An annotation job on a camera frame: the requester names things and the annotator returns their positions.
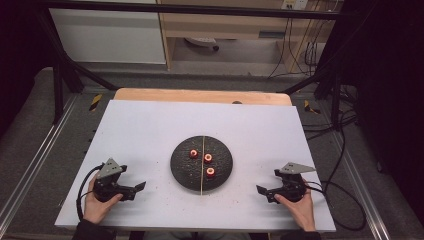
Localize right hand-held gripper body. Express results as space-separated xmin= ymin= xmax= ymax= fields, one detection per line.
xmin=273 ymin=162 xmax=317 ymax=204

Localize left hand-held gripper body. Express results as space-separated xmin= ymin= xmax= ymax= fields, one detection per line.
xmin=92 ymin=158 xmax=137 ymax=203

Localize round black plate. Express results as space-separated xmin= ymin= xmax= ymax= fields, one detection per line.
xmin=170 ymin=135 xmax=234 ymax=192

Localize thin wooden skewer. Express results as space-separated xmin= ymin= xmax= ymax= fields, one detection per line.
xmin=200 ymin=135 xmax=205 ymax=196

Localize person's left hand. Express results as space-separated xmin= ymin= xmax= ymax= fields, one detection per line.
xmin=82 ymin=176 xmax=124 ymax=225

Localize person's right hand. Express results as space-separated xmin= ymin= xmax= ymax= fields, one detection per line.
xmin=273 ymin=179 xmax=317 ymax=232

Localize white table board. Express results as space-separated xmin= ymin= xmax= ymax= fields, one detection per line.
xmin=54 ymin=99 xmax=337 ymax=233

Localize yellow black tape strip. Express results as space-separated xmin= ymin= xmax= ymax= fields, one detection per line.
xmin=88 ymin=93 xmax=103 ymax=112
xmin=303 ymin=99 xmax=321 ymax=115

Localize wooden table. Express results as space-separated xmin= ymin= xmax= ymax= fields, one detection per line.
xmin=113 ymin=87 xmax=293 ymax=107

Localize white cabinet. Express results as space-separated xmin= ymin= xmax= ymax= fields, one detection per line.
xmin=49 ymin=8 xmax=167 ymax=65

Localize grey chair base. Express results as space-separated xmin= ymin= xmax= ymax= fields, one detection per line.
xmin=184 ymin=36 xmax=220 ymax=52

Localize wooden shelf unit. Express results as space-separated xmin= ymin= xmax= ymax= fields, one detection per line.
xmin=156 ymin=0 xmax=344 ymax=73

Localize white power socket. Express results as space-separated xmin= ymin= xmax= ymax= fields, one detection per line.
xmin=281 ymin=0 xmax=309 ymax=11

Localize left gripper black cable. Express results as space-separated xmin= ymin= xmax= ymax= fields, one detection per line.
xmin=75 ymin=163 xmax=105 ymax=222

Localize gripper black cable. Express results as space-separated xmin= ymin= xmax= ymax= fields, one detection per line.
xmin=304 ymin=180 xmax=367 ymax=232
xmin=75 ymin=163 xmax=105 ymax=222

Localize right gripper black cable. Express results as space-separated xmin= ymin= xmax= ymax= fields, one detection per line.
xmin=304 ymin=180 xmax=367 ymax=232

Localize aluminium floor rail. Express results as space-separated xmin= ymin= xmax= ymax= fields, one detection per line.
xmin=329 ymin=129 xmax=392 ymax=240
xmin=0 ymin=94 xmax=80 ymax=234

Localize black floor cables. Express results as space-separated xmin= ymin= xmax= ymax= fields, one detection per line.
xmin=301 ymin=83 xmax=360 ymax=142

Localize black metal frame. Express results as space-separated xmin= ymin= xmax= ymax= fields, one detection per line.
xmin=33 ymin=0 xmax=368 ymax=129

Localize hanging black cable bundle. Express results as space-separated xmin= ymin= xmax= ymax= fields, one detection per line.
xmin=267 ymin=14 xmax=336 ymax=80

